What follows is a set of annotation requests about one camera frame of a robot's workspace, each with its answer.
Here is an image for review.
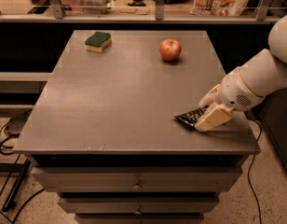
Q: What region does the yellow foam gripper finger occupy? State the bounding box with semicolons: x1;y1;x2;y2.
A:
198;84;221;108
195;103;233;132

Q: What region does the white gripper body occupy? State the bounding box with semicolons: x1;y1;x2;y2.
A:
218;67;264;111

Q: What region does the black rxbar chocolate wrapper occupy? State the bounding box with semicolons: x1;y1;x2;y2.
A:
174;107;207;130

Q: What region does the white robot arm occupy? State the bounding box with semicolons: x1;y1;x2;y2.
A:
195;15;287;132

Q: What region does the green and yellow sponge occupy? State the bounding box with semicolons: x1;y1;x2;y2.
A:
85;32;112;53

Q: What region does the red apple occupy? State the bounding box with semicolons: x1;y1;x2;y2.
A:
159;38;182;62

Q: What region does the grey middle drawer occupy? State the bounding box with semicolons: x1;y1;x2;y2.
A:
59;196;219;214

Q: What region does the grey drawer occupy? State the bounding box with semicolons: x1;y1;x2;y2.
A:
32;167;242;193
75;214;203;224
59;196;219;214

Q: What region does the metal top drawer knob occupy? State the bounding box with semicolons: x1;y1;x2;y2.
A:
133;179;143;191

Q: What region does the metal drawer knob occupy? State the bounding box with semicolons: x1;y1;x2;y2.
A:
134;206;143;215
133;179;143;191

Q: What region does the metal middle drawer knob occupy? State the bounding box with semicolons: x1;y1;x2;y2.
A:
134;206;143;215

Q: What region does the grey bottom drawer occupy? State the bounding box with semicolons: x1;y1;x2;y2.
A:
75;214;203;224

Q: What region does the grey top drawer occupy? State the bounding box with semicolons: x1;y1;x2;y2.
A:
32;167;242;193

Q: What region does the grey power box on floor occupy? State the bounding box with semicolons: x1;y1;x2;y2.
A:
4;111;31;136

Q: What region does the black metal stand leg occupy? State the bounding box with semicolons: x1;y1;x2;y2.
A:
2;160;31;213

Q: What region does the black cable right floor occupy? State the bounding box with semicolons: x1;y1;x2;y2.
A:
246;115;263;224

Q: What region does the grey metal rail frame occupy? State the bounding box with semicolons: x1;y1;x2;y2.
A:
0;0;287;24

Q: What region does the black cables left floor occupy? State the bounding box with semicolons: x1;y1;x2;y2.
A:
0;109;45;224

